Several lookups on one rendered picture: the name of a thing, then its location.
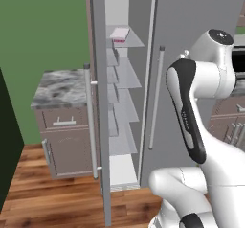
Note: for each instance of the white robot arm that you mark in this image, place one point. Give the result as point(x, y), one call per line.
point(220, 161)

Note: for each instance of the glass freezer shelf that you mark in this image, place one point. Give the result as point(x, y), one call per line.
point(129, 107)
point(132, 40)
point(127, 75)
point(126, 142)

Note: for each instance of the clear door bin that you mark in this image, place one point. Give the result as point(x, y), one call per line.
point(112, 75)
point(113, 123)
point(112, 94)
point(111, 57)

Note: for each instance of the grey freezer door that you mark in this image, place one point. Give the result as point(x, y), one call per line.
point(101, 110)

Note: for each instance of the brown cupboard door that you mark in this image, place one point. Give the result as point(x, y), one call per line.
point(71, 152)

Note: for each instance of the pink white ice cube tray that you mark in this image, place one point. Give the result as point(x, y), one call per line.
point(119, 34)

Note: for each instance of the grey fridge door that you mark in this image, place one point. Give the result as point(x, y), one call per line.
point(188, 14)

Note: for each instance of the brown drawer front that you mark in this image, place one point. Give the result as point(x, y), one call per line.
point(63, 113)

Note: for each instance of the grey fridge body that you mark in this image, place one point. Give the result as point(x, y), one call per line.
point(121, 5)

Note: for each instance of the brown cupboard run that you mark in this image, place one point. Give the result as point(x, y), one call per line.
point(225, 113)

